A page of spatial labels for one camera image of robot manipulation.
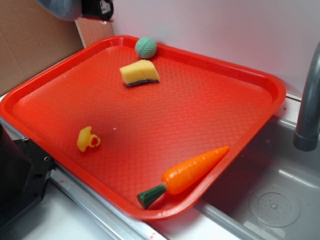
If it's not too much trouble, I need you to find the orange plastic carrot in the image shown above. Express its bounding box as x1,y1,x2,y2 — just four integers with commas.
136,146,230,209

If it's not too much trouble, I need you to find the brown cardboard panel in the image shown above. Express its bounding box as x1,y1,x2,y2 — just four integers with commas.
0,0,114,95

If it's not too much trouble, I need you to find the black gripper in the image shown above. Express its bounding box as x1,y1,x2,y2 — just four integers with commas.
81,0,114,22

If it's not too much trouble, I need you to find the red plastic tray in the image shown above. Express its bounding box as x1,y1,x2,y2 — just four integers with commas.
0,36,286,221

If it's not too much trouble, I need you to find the yellow sponge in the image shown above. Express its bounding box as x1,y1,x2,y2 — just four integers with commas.
119,59,160,87

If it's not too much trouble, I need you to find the green textured ball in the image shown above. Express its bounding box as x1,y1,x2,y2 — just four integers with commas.
135,37,158,59

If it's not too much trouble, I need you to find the yellow rubber duck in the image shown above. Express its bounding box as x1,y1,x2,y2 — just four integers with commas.
76,126,101,152

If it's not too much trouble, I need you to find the gray sink basin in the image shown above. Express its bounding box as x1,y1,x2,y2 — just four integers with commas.
195,117,320,240

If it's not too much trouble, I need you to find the gray faucet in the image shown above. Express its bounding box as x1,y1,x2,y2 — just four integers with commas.
293,45,320,152

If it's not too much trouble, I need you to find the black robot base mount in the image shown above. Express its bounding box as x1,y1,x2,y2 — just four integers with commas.
0,126,54,230

